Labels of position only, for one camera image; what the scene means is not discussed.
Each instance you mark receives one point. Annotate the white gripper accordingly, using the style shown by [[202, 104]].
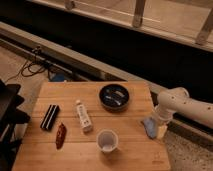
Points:
[[162, 116]]

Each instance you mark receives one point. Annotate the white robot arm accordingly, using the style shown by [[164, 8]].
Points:
[[177, 100]]

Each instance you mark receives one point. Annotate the black round bowl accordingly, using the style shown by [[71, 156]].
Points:
[[114, 97]]

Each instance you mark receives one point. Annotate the white tube bottle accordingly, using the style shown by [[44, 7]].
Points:
[[85, 121]]

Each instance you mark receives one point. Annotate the wooden cutting board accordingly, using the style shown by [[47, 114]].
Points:
[[69, 130]]

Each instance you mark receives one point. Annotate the dark red wrapped snack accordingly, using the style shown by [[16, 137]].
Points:
[[60, 136]]

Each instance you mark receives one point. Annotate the blue object on floor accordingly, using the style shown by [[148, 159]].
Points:
[[58, 78]]

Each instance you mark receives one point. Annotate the black rectangular box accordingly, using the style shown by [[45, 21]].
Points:
[[49, 118]]

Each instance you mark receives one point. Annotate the black chair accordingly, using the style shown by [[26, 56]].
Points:
[[10, 116]]

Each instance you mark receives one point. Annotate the grey metal rail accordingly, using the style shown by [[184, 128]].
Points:
[[65, 56]]

